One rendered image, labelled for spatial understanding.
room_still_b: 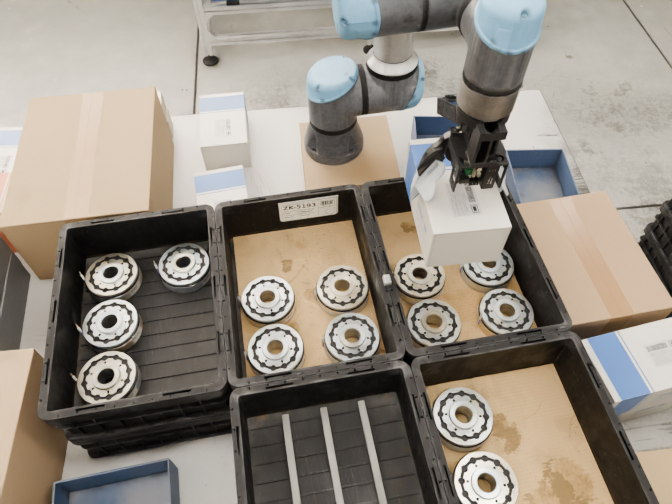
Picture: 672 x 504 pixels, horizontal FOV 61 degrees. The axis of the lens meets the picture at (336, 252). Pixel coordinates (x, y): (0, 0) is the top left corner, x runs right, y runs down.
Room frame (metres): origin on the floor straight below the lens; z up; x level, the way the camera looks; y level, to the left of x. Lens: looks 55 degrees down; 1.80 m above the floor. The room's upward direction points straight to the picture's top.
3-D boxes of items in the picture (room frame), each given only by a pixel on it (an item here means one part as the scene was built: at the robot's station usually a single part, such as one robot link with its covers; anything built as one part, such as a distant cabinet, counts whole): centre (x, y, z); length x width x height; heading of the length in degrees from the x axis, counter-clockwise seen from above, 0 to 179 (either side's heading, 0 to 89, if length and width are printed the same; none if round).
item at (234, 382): (0.57, 0.06, 0.92); 0.40 x 0.30 x 0.02; 10
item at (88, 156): (0.92, 0.57, 0.80); 0.40 x 0.30 x 0.20; 9
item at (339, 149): (1.06, 0.01, 0.83); 0.15 x 0.15 x 0.10
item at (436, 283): (0.61, -0.17, 0.86); 0.10 x 0.10 x 0.01
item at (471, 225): (0.61, -0.19, 1.09); 0.20 x 0.12 x 0.09; 6
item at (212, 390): (0.51, 0.36, 0.92); 0.40 x 0.30 x 0.02; 10
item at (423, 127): (1.08, -0.28, 0.74); 0.20 x 0.15 x 0.07; 179
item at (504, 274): (0.64, -0.31, 0.86); 0.10 x 0.10 x 0.01
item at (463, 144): (0.58, -0.20, 1.25); 0.09 x 0.08 x 0.12; 6
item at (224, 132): (1.15, 0.30, 0.75); 0.20 x 0.12 x 0.09; 8
